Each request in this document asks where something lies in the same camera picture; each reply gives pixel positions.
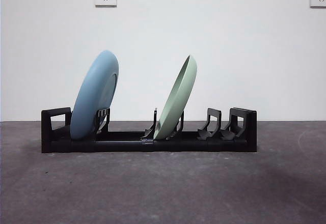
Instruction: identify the pale green plate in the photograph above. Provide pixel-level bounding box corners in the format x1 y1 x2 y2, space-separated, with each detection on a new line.
153 54 198 141

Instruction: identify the pale blue plate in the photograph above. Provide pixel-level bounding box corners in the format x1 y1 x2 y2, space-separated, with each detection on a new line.
70 50 120 141

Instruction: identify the black plastic plate rack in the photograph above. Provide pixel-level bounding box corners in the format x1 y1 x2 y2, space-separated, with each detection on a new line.
41 106 257 154

